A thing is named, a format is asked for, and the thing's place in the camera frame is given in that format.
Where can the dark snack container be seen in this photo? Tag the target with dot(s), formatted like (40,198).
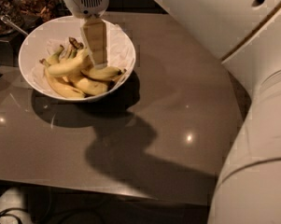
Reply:
(46,10)

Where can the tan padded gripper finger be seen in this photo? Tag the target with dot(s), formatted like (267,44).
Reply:
(93,32)

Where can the white bowl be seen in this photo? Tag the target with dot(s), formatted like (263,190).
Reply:
(43,41)

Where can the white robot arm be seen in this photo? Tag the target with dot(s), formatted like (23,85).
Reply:
(246,36)

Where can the metal spoon handle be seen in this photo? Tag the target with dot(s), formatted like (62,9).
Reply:
(7,20)

